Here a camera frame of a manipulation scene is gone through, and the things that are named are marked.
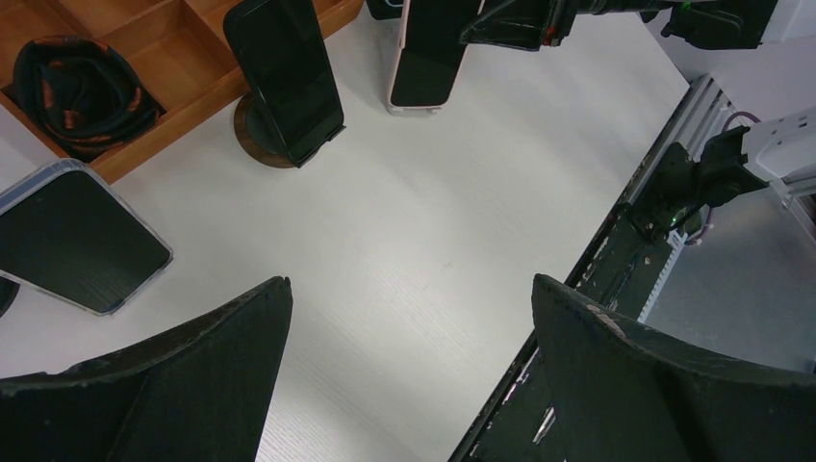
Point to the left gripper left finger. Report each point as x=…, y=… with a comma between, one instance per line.
x=199, y=391

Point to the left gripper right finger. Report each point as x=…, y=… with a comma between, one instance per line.
x=713, y=407

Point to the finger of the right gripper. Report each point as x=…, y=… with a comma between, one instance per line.
x=525, y=25

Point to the pink case phone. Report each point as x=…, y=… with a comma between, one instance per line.
x=429, y=53

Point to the black clamp stand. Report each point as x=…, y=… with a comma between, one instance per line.
x=8, y=293

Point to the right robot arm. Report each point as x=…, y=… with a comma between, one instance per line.
x=707, y=25

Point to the blue case phone rear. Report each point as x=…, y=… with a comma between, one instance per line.
x=385, y=9

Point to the phone with clear case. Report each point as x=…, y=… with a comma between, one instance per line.
x=66, y=233

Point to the black phone on wooden stand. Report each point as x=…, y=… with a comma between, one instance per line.
x=280, y=49

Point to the round wooden phone stand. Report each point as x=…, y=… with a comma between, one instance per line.
x=253, y=137

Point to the black coiled band front-left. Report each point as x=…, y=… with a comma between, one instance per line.
x=82, y=94

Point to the orange compartment tray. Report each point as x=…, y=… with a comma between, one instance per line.
x=177, y=48

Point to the white slotted cable duct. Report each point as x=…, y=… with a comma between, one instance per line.
x=676, y=242

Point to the aluminium rail frame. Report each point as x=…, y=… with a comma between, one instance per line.
x=695, y=134

